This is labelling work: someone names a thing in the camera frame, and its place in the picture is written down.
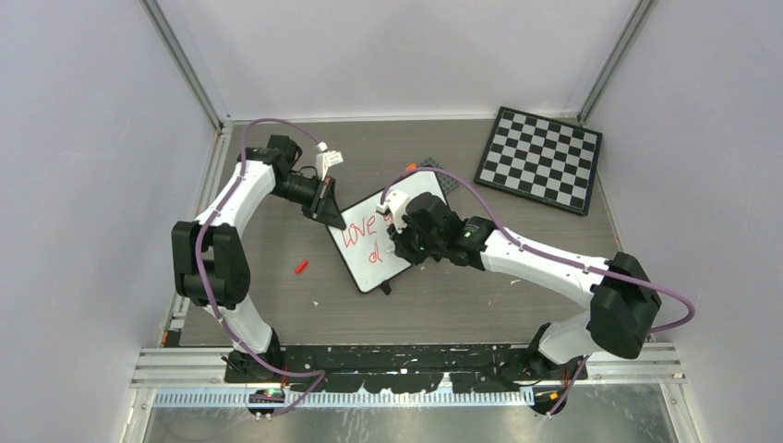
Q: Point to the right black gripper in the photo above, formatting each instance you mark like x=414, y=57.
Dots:
x=403, y=247

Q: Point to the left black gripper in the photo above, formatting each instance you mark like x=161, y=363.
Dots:
x=324, y=207

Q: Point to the white whiteboard with black frame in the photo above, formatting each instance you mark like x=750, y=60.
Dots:
x=365, y=247

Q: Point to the red marker cap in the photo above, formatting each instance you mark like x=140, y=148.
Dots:
x=301, y=267

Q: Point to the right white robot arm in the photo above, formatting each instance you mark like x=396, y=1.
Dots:
x=619, y=309

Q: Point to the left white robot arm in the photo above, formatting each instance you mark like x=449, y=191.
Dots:
x=210, y=263

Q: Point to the grey lego baseplate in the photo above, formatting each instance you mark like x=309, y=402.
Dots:
x=447, y=183

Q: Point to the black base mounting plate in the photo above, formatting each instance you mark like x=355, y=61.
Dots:
x=401, y=369

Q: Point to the black white checkerboard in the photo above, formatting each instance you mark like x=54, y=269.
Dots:
x=541, y=159

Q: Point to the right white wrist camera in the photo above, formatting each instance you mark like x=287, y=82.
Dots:
x=392, y=208

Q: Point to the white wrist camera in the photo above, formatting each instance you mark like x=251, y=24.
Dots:
x=325, y=159
x=392, y=208

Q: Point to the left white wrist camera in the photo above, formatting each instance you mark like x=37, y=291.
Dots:
x=325, y=159

